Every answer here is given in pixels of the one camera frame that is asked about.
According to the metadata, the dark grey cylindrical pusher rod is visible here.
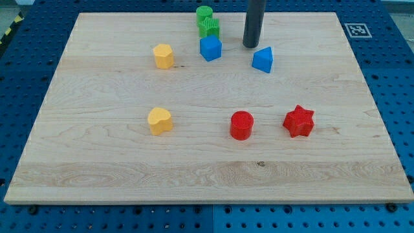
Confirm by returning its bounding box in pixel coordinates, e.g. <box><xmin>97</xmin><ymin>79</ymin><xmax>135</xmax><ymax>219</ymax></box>
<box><xmin>243</xmin><ymin>0</ymin><xmax>267</xmax><ymax>48</ymax></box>

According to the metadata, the blue triangle block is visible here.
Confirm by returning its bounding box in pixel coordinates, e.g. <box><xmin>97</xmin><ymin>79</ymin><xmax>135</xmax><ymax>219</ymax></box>
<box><xmin>252</xmin><ymin>47</ymin><xmax>273</xmax><ymax>73</ymax></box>

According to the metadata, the green star block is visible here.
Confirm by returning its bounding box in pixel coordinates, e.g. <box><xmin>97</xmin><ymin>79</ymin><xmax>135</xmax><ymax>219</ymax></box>
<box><xmin>197</xmin><ymin>17</ymin><xmax>220</xmax><ymax>39</ymax></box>

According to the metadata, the blue cube block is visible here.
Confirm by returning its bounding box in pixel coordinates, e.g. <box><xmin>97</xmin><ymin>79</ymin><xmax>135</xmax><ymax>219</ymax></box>
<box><xmin>199</xmin><ymin>35</ymin><xmax>222</xmax><ymax>61</ymax></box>

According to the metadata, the green cylinder block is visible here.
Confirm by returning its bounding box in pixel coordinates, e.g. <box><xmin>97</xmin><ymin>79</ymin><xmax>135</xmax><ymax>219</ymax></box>
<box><xmin>195</xmin><ymin>5</ymin><xmax>213</xmax><ymax>27</ymax></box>

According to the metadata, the yellow hexagon block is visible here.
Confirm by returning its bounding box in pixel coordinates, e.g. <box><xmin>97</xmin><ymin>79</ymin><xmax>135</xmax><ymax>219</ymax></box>
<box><xmin>153</xmin><ymin>43</ymin><xmax>175</xmax><ymax>69</ymax></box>

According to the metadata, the red cylinder block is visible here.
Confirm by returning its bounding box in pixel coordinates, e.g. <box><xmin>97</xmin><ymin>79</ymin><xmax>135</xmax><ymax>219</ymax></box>
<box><xmin>230</xmin><ymin>111</ymin><xmax>254</xmax><ymax>140</ymax></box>

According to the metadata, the red star block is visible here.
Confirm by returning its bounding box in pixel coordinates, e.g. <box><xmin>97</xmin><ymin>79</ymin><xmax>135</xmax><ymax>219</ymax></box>
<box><xmin>283</xmin><ymin>105</ymin><xmax>314</xmax><ymax>138</ymax></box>

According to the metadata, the white fiducial marker tag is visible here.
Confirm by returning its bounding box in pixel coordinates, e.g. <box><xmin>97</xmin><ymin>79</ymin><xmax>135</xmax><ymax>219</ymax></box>
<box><xmin>344</xmin><ymin>23</ymin><xmax>372</xmax><ymax>38</ymax></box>

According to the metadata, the yellow heart block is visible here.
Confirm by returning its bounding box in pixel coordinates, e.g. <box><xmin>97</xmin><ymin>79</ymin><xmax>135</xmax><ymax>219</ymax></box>
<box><xmin>147</xmin><ymin>107</ymin><xmax>173</xmax><ymax>135</ymax></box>

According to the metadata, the light wooden board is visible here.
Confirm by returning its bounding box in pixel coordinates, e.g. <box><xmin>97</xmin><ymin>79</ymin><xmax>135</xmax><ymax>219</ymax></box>
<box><xmin>5</xmin><ymin>12</ymin><xmax>413</xmax><ymax>205</ymax></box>

